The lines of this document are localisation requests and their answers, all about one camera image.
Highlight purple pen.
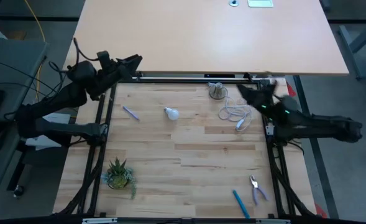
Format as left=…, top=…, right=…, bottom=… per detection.
left=122, top=105, right=140, bottom=121

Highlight white inline cable switch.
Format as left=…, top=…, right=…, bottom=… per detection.
left=234, top=118, right=247, bottom=132

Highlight white rectangular desk plate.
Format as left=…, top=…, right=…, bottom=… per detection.
left=247, top=0, right=274, bottom=8

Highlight black aluminium table frame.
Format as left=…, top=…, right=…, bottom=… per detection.
left=50, top=73, right=326, bottom=224

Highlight blue pen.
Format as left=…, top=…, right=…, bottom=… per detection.
left=232, top=189, right=251, bottom=220

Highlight yellow cable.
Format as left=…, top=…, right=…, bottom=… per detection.
left=23, top=0, right=47, bottom=98

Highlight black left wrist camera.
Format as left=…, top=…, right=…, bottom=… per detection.
left=96, top=50, right=112, bottom=71

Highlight red triangular tag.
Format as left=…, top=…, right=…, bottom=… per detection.
left=314, top=203, right=329, bottom=219
left=286, top=82, right=298, bottom=98

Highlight white lightbulb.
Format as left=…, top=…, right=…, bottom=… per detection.
left=163, top=106, right=181, bottom=121

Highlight purple-handled pliers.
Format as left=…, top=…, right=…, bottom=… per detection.
left=249, top=174, right=270, bottom=207

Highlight grey side desk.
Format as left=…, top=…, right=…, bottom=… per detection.
left=0, top=39, right=50, bottom=205

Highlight small potted succulent plant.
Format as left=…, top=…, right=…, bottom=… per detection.
left=101, top=157, right=139, bottom=200

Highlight black castor wheel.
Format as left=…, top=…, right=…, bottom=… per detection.
left=12, top=184, right=25, bottom=198

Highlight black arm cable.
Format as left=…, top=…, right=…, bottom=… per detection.
left=73, top=37, right=100, bottom=63

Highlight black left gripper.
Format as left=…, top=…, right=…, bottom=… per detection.
left=91, top=54, right=144, bottom=94

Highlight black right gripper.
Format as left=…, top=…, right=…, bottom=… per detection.
left=237, top=78, right=285, bottom=114

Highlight light wood desk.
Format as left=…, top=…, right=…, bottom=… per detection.
left=63, top=0, right=350, bottom=77

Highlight grey metal desk leg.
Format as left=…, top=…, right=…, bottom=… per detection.
left=337, top=24, right=366, bottom=80

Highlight black box with blue light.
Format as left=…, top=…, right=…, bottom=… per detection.
left=203, top=73, right=236, bottom=79

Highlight white lamp cable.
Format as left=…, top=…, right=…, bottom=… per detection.
left=217, top=88, right=254, bottom=131

